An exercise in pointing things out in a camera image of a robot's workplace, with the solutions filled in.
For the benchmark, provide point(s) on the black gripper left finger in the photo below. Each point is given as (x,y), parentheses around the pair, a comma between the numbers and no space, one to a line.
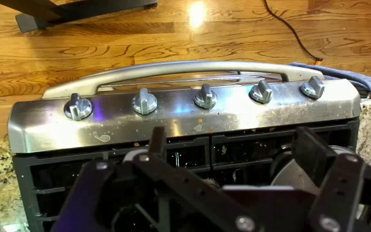
(194,188)

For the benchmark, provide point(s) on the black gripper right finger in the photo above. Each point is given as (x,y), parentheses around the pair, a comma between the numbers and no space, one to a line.
(340,193)

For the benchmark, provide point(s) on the black cast iron grate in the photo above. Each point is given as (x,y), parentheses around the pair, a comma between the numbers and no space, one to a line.
(25,180)
(258,136)

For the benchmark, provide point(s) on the stainless steel gas stove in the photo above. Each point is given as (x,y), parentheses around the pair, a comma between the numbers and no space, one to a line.
(237,110)

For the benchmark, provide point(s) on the silver stove knob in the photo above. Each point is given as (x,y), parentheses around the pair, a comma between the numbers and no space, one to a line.
(78,107)
(145,103)
(261,91)
(312,87)
(205,98)

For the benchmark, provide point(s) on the blue dish towel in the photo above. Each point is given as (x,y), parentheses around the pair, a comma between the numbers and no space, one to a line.
(366,83)

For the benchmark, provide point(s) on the dark furniture base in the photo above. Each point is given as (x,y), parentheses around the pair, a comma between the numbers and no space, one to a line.
(35,19)

